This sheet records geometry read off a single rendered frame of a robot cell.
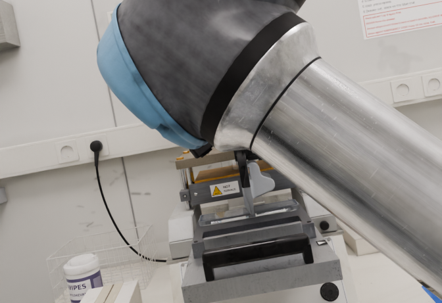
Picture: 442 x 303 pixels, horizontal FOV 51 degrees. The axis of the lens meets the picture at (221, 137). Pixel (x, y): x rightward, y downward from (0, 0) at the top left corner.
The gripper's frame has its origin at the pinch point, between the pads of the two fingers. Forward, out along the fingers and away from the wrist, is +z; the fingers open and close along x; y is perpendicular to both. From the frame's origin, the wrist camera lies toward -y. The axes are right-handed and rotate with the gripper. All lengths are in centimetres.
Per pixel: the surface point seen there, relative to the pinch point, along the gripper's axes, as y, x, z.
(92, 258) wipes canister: -40, 27, 13
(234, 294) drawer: -3.9, -23.7, 6.9
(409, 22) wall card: 63, 69, -37
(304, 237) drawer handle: 6.7, -23.7, 0.7
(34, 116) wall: -65, 68, -27
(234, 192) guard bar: -2.2, 11.3, -0.7
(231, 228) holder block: -3.5, -6.4, 2.2
